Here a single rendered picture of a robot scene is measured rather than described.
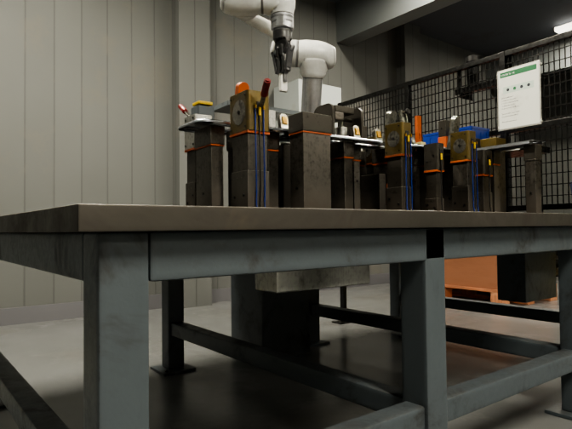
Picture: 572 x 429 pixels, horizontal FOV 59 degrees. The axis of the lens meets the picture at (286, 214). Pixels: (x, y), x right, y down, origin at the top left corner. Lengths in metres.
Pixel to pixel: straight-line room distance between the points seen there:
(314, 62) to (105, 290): 1.97
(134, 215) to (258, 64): 4.51
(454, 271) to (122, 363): 4.08
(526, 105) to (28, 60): 3.37
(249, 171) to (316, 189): 0.27
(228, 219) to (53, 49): 3.66
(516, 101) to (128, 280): 2.32
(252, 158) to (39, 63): 3.06
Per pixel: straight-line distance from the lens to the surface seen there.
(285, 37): 2.07
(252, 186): 1.46
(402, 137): 1.91
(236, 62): 5.09
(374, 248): 1.14
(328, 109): 2.20
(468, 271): 4.64
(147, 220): 0.79
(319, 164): 1.65
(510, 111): 2.83
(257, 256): 0.93
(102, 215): 0.77
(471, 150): 2.17
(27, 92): 4.28
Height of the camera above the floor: 0.66
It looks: 2 degrees up
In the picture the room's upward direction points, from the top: 1 degrees counter-clockwise
